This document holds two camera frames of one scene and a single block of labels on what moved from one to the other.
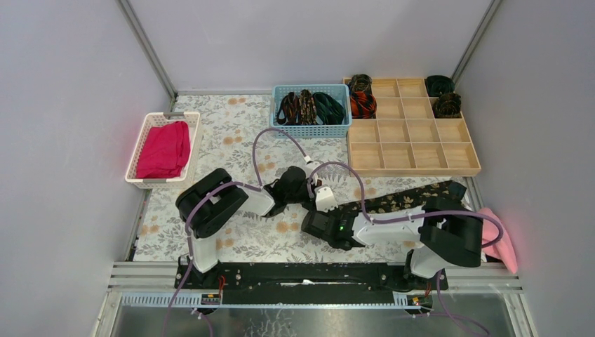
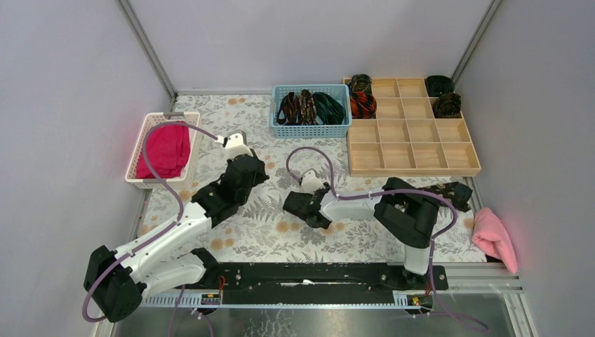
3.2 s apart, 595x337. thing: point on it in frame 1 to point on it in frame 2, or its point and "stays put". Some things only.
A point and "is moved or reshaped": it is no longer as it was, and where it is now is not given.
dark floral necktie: x=408 y=199 is moved or reshaped
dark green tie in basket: x=330 y=111 stays put
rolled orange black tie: x=363 y=105 stays put
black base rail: x=309 y=283 stays put
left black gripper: x=300 y=187 to x=250 y=168
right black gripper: x=335 y=211 to x=327 y=185
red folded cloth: x=164 y=151 stays put
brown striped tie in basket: x=290 y=107 stays put
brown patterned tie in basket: x=306 y=108 stays put
